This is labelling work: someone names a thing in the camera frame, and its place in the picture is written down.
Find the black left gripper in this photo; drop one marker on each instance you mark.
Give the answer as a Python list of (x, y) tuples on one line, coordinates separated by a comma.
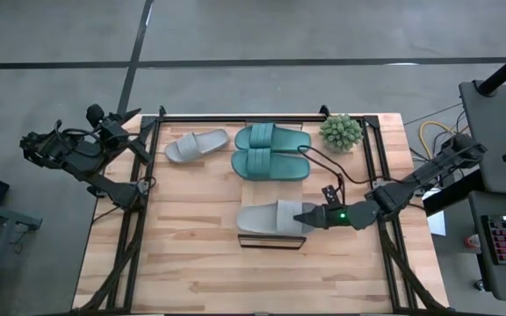
[(112, 129)]

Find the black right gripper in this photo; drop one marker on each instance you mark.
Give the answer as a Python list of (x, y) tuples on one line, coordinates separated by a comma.
[(334, 217)]

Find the grey rubber slide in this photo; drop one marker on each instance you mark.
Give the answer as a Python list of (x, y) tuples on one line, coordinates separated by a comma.
[(266, 217), (191, 147)]

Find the green rubber slide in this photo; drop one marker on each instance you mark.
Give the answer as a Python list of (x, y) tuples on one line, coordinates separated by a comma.
[(275, 166), (275, 138)]

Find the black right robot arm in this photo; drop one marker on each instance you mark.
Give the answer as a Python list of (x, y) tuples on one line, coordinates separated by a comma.
[(433, 169)]

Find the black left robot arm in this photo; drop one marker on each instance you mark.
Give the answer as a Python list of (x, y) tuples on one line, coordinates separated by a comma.
[(81, 162)]

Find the green potted succulent plant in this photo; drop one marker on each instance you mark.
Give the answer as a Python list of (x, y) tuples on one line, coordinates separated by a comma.
[(341, 131)]

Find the white paper sheet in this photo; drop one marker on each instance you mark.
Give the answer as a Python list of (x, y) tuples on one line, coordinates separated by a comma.
[(437, 224)]

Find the black desk foot bar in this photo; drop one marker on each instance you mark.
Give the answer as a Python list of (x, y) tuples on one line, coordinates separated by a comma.
[(450, 197)]

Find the grey metal cart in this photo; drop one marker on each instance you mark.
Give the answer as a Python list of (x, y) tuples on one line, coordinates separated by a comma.
[(7, 215)]

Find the black caster wheel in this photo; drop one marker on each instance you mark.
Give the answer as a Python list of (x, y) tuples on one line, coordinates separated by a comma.
[(479, 285)]

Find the grey monitor stand desk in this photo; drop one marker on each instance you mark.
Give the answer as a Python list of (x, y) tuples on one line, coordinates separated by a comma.
[(499, 109)]

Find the black monitor pole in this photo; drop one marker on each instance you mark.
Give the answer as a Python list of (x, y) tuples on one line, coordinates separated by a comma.
[(503, 70)]

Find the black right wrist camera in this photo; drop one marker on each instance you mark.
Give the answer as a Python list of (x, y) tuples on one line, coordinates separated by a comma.
[(331, 194)]

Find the low wooden shelf black frame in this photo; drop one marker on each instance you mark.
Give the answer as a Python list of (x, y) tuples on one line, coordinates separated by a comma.
[(270, 191)]

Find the black aluminium table frame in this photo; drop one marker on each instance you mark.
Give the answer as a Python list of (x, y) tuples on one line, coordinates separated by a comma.
[(235, 119)]

